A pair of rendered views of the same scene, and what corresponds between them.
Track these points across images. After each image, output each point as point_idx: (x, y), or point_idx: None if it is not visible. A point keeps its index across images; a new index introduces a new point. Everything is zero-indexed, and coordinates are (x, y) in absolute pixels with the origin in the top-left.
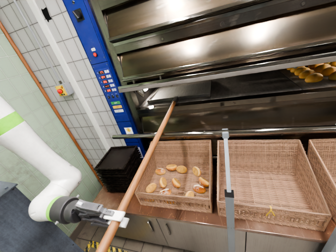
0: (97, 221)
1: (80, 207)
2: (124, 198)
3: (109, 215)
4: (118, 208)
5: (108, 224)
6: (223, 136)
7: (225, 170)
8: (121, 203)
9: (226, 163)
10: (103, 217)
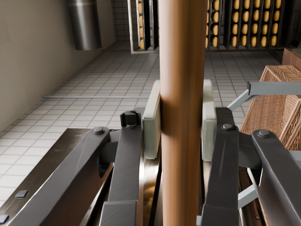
0: (223, 176)
1: (11, 224)
2: (162, 181)
3: (143, 114)
4: (163, 149)
5: (208, 117)
6: (196, 223)
7: (252, 190)
8: (162, 167)
9: (240, 197)
10: (144, 118)
